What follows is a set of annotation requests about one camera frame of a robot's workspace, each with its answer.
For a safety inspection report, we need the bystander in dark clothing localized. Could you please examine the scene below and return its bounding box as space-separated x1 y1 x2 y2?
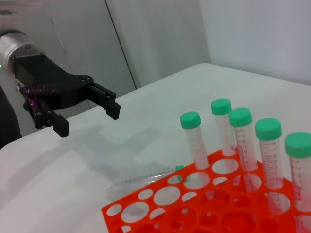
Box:
0 85 24 150

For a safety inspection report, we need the green-capped clear test tube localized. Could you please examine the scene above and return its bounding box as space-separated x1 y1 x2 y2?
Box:
254 118 291 216
179 111 213 192
106 164 189 192
228 107 262 194
210 98 240 170
284 132 311 233

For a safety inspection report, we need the orange test tube rack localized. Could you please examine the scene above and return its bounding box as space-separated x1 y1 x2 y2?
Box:
101 148 311 233

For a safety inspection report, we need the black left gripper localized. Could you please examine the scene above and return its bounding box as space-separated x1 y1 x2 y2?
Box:
12 54 121 138

